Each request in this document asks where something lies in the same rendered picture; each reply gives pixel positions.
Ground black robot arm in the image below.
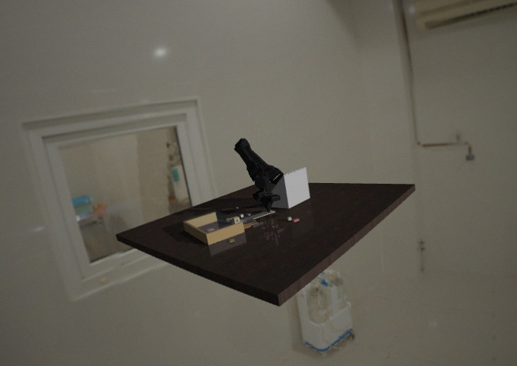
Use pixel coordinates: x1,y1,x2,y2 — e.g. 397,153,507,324
234,138,284,201

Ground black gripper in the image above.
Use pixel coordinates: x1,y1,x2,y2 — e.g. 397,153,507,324
259,184,281,212

